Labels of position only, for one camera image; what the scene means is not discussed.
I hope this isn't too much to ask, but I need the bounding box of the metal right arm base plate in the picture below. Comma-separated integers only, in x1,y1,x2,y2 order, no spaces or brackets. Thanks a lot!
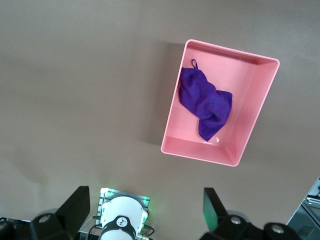
78,187,151,240

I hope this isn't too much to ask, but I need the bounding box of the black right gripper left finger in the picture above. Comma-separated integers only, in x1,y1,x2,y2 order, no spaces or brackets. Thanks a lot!
0,185,91,240

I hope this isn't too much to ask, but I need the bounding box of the black cable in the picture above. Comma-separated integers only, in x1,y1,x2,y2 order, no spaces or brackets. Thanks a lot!
90,215,104,230

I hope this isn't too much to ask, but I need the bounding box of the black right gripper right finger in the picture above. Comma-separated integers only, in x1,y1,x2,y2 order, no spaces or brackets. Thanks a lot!
201,187,302,240

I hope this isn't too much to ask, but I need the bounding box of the purple microfibre cloth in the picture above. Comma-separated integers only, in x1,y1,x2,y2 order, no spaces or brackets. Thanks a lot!
177,58,233,142

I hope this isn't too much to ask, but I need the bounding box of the pink plastic bin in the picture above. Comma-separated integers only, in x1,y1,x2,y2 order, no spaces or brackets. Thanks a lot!
160,38,280,168

